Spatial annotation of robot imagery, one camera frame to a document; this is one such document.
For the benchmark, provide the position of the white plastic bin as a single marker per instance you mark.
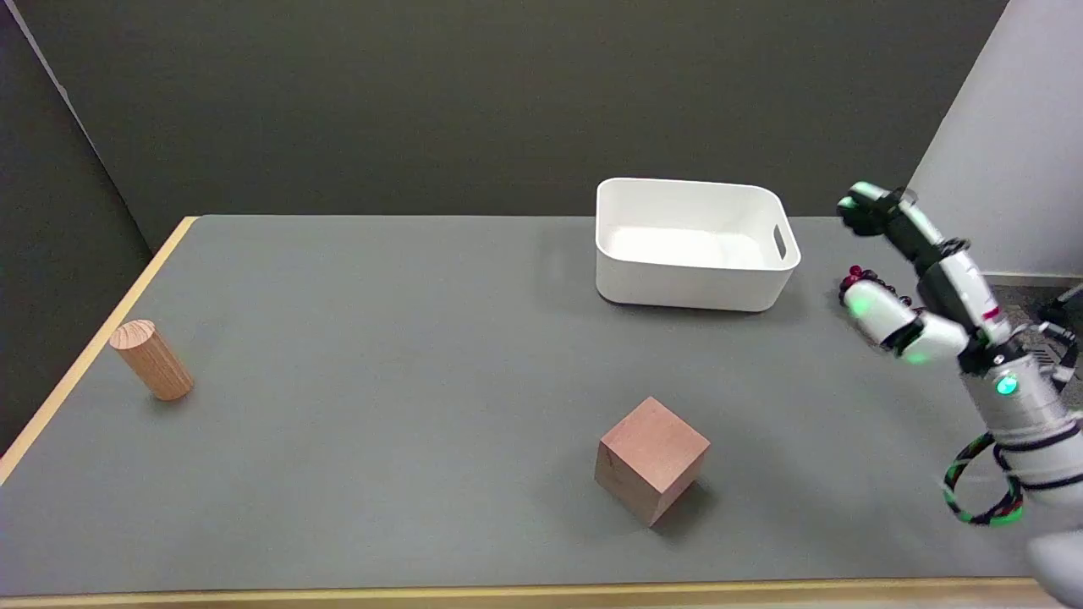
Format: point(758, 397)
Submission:
point(694, 244)

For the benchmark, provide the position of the wooden cube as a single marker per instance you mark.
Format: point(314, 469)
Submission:
point(651, 460)

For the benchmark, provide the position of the black chair caster leg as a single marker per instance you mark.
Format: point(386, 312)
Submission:
point(1064, 306)

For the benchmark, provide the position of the dark red grape bunch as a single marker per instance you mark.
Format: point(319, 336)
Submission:
point(863, 276)

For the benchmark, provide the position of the wooden cylinder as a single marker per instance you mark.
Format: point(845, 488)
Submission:
point(152, 359)

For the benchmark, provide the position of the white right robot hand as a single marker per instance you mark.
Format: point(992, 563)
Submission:
point(954, 283)

